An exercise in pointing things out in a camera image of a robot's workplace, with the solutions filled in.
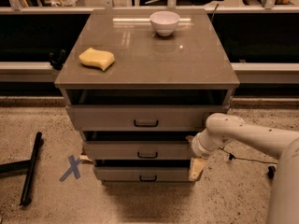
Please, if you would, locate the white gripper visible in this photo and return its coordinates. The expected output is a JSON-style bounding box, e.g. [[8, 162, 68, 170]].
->
[[185, 133, 215, 181]]

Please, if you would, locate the grey drawer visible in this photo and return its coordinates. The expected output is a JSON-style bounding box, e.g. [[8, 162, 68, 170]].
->
[[66, 105, 229, 132], [93, 167, 189, 182], [82, 141, 193, 161]]

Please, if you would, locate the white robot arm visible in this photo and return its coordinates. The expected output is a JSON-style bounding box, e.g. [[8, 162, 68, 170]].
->
[[186, 113, 299, 224]]

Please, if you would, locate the grey drawer cabinet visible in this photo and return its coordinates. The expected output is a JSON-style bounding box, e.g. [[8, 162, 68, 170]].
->
[[54, 8, 240, 186]]

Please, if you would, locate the grey bottom drawer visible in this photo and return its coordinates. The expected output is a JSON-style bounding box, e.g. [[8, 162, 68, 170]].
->
[[93, 167, 189, 182]]

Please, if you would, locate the grey top drawer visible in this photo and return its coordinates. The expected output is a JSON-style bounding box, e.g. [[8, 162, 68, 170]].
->
[[66, 105, 229, 132]]

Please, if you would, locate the black metal stand right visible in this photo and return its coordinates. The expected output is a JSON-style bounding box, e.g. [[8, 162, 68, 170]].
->
[[267, 166, 276, 179]]

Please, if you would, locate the blue tape cross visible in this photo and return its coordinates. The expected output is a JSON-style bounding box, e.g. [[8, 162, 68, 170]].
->
[[59, 155, 81, 182]]

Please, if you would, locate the yellow sponge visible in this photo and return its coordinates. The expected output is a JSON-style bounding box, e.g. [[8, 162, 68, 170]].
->
[[78, 48, 115, 71]]

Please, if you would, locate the white ceramic bowl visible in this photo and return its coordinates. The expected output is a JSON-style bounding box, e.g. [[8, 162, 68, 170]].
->
[[149, 11, 180, 36]]

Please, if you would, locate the black power cable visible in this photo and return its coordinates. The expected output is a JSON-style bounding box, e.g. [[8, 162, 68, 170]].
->
[[219, 147, 278, 166]]

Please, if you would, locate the black clamp on rail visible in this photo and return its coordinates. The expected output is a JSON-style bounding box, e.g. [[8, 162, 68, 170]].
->
[[49, 49, 66, 70]]

